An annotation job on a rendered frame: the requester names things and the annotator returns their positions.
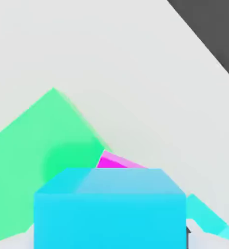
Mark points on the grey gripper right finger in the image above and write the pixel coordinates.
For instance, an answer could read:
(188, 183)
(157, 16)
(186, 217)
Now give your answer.
(200, 240)

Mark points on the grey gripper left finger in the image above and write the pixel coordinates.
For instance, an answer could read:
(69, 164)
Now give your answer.
(19, 242)

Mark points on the small cyan cube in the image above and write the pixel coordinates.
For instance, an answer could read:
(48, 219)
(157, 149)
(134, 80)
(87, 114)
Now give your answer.
(109, 219)

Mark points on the small magenta cube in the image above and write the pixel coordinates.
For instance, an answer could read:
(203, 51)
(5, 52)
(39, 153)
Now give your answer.
(108, 163)

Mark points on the large turquoise box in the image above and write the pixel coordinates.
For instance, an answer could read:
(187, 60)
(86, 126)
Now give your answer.
(204, 216)

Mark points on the large green box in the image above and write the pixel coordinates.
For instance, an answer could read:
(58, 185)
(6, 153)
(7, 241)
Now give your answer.
(28, 155)

